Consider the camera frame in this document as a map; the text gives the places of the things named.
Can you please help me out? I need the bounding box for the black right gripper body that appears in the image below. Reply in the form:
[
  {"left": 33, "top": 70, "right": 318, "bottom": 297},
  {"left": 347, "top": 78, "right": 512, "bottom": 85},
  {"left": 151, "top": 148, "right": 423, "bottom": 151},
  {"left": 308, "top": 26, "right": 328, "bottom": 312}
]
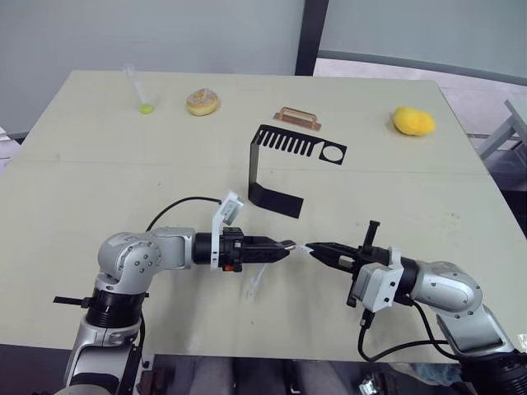
[{"left": 347, "top": 220, "right": 390, "bottom": 308}]

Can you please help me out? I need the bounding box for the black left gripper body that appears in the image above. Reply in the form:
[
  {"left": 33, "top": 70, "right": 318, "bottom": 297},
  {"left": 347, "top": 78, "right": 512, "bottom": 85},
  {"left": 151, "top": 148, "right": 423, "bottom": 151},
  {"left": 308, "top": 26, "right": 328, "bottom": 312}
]
[{"left": 219, "top": 225, "right": 249, "bottom": 274}]

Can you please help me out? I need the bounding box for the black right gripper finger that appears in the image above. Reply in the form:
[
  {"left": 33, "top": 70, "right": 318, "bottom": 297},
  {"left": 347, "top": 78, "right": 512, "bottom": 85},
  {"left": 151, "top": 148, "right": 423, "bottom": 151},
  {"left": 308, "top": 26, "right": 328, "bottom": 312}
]
[
  {"left": 307, "top": 240, "right": 361, "bottom": 258},
  {"left": 313, "top": 250, "right": 357, "bottom": 271}
]

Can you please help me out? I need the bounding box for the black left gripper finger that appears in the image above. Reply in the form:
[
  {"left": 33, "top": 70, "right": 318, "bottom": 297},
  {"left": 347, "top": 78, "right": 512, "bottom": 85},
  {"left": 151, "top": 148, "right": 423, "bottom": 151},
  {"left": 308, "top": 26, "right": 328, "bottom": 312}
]
[
  {"left": 245, "top": 247, "right": 290, "bottom": 265},
  {"left": 245, "top": 235, "right": 296, "bottom": 250}
]

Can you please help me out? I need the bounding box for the black slotted metal watch stand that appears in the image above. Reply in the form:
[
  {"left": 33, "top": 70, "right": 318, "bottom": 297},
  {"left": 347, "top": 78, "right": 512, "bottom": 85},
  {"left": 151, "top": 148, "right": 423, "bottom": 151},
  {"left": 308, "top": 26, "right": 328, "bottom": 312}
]
[{"left": 247, "top": 123, "right": 348, "bottom": 220}]

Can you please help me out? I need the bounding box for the sprinkled glazed donut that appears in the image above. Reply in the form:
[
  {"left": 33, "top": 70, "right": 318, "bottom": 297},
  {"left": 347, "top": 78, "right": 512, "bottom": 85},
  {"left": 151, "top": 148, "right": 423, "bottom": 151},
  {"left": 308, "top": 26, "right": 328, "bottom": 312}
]
[{"left": 185, "top": 87, "right": 222, "bottom": 118}]

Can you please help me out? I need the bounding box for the clear tube with green ball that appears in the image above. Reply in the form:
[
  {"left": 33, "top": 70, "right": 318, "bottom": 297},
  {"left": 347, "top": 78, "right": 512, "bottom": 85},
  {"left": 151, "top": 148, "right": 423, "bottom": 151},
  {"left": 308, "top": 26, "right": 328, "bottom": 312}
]
[{"left": 122, "top": 63, "right": 155, "bottom": 115}]

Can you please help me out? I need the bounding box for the black vertical pillar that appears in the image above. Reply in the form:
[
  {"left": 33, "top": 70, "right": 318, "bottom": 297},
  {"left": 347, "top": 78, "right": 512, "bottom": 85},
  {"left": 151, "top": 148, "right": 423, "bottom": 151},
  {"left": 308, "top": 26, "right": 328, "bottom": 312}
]
[{"left": 293, "top": 0, "right": 331, "bottom": 77}]

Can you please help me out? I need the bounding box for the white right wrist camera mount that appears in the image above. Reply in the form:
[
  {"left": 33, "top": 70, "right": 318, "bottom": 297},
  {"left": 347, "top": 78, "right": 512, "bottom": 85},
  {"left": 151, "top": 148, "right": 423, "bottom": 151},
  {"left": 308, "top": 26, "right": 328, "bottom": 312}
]
[{"left": 352, "top": 246, "right": 403, "bottom": 313}]

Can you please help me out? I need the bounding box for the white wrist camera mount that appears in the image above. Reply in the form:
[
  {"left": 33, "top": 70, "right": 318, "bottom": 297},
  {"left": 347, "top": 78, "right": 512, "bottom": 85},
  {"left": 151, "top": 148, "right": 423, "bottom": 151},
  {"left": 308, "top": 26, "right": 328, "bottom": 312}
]
[
  {"left": 352, "top": 246, "right": 403, "bottom": 313},
  {"left": 209, "top": 189, "right": 246, "bottom": 272}
]

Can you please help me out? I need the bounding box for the translucent white watch strap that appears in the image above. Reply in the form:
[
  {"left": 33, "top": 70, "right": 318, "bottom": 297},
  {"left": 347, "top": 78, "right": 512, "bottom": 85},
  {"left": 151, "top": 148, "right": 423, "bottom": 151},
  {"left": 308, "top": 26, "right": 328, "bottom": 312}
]
[{"left": 245, "top": 266, "right": 268, "bottom": 302}]

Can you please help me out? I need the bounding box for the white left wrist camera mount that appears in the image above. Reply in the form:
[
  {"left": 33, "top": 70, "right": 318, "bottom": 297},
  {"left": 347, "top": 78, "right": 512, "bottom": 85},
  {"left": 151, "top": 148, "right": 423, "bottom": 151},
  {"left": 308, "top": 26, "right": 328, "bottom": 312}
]
[{"left": 209, "top": 189, "right": 246, "bottom": 272}]

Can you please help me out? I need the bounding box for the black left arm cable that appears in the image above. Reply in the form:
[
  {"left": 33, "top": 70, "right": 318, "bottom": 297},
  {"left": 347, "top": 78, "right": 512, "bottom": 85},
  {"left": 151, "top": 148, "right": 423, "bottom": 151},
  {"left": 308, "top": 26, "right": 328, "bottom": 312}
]
[{"left": 146, "top": 196, "right": 224, "bottom": 231}]

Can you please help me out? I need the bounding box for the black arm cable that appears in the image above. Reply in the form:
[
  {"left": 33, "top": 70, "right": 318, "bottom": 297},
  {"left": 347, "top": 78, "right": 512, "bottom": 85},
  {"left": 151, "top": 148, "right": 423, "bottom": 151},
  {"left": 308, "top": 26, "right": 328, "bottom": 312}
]
[
  {"left": 357, "top": 297, "right": 459, "bottom": 364},
  {"left": 146, "top": 196, "right": 224, "bottom": 231}
]

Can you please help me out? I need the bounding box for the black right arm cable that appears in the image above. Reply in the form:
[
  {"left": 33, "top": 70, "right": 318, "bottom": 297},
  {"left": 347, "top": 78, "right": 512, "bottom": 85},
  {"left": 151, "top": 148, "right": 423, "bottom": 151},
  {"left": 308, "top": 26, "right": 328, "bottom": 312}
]
[{"left": 357, "top": 297, "right": 459, "bottom": 364}]

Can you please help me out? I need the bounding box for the copper coloured metal handle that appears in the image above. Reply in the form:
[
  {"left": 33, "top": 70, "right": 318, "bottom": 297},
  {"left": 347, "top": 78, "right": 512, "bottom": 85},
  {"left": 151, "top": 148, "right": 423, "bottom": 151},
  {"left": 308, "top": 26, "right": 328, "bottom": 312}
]
[{"left": 273, "top": 106, "right": 324, "bottom": 132}]

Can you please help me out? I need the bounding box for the black cable tie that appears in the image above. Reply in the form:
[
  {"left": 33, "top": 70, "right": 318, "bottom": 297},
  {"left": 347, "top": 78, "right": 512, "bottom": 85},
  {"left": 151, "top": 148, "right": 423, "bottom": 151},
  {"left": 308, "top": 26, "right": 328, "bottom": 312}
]
[{"left": 52, "top": 295, "right": 91, "bottom": 308}]

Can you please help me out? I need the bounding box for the grey metal furniture frame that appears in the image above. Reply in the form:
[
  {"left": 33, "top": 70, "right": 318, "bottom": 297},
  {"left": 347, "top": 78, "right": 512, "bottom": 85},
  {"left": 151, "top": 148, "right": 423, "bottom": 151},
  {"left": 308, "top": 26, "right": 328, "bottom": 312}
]
[{"left": 476, "top": 98, "right": 527, "bottom": 162}]

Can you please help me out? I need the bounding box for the grey window rail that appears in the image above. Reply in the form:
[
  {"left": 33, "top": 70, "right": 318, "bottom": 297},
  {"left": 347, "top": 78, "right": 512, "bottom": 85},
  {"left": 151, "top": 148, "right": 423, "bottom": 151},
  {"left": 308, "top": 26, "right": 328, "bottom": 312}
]
[{"left": 315, "top": 49, "right": 527, "bottom": 88}]

